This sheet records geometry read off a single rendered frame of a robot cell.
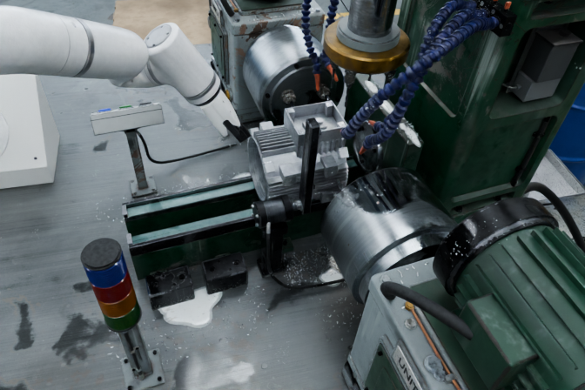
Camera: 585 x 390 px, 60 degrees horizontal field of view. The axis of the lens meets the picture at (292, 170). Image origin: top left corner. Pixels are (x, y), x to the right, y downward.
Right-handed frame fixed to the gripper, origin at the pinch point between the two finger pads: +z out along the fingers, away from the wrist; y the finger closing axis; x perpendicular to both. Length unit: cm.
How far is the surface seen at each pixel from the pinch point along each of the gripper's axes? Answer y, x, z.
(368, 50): 12.0, 32.8, -10.5
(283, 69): -15.0, 16.3, 3.1
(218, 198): 3.1, -14.8, 11.4
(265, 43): -27.5, 15.9, 2.5
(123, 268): 37.6, -20.8, -23.0
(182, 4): -256, -22, 95
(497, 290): 65, 25, -12
